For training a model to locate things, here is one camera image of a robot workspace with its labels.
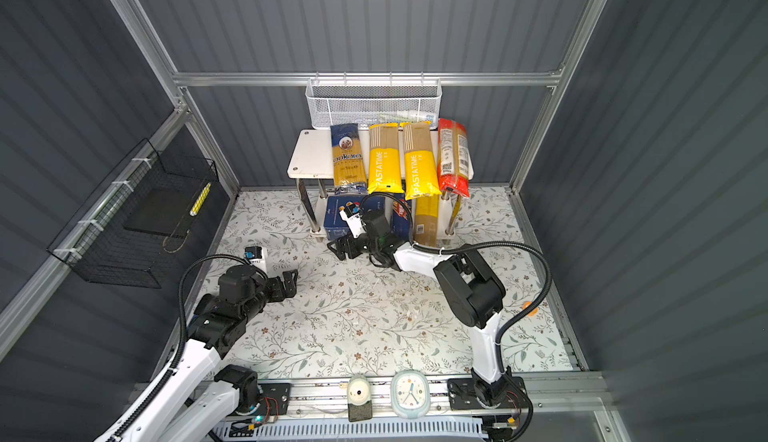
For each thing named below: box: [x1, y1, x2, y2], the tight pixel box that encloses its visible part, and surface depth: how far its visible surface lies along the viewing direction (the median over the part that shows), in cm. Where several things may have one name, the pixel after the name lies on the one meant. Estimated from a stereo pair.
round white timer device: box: [347, 377, 373, 422], surface depth 69 cm
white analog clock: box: [391, 369, 430, 419], surface depth 74 cm
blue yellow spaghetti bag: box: [330, 123, 368, 195], surface depth 78 cm
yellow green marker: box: [190, 182, 211, 217], surface depth 81 cm
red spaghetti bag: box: [437, 118, 474, 198], surface depth 78 cm
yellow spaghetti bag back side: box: [414, 194, 439, 247], surface depth 103 cm
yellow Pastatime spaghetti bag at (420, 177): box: [403, 122, 442, 201], surface depth 78 cm
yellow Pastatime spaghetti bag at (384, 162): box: [368, 123, 405, 194], surface depth 79 cm
